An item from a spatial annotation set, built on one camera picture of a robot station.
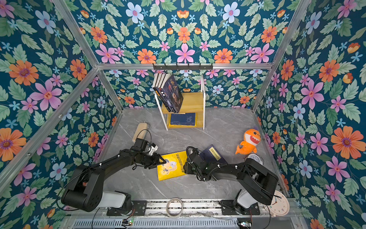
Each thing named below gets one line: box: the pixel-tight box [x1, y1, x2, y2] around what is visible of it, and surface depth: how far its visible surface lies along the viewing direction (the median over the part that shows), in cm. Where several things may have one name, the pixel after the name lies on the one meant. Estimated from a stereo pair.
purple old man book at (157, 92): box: [152, 72, 172, 113], surface depth 82 cm
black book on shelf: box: [152, 72, 172, 113], surface depth 82 cm
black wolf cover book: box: [155, 72, 177, 114], surface depth 82 cm
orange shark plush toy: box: [234, 128, 262, 156], surface depth 94 cm
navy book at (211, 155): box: [200, 144, 228, 165], surface depth 93 cm
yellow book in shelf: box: [167, 112, 198, 129], surface depth 106 cm
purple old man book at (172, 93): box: [162, 73, 184, 114], surface depth 86 cm
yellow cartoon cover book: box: [156, 150, 188, 182], surface depth 87 cm
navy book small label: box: [170, 112, 196, 126], surface depth 106 cm
